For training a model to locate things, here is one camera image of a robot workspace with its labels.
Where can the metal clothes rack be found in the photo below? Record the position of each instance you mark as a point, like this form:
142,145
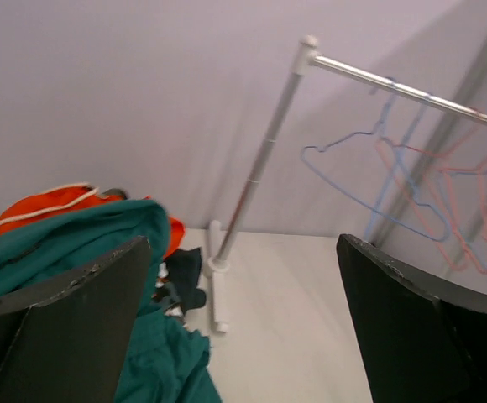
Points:
307,56

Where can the blue hanger of teal shorts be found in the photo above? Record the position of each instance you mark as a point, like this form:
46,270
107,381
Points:
344,157

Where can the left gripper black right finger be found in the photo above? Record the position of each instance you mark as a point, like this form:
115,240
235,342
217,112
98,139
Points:
421,338

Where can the dark navy shorts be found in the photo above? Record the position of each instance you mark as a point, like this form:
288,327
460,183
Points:
185,269

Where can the pink hanger of camouflage shorts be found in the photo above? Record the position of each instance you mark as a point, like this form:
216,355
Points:
479,243

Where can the pink hanger of olive shorts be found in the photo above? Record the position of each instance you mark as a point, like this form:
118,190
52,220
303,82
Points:
423,194

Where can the orange camouflage pattern shorts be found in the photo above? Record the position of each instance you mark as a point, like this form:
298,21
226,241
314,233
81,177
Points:
167,298

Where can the teal shorts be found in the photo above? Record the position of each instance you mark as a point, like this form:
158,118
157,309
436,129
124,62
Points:
164,362

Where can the olive green shorts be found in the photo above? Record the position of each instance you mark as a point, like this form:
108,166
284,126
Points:
121,194

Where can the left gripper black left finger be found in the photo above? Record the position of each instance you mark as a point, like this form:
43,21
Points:
65,339

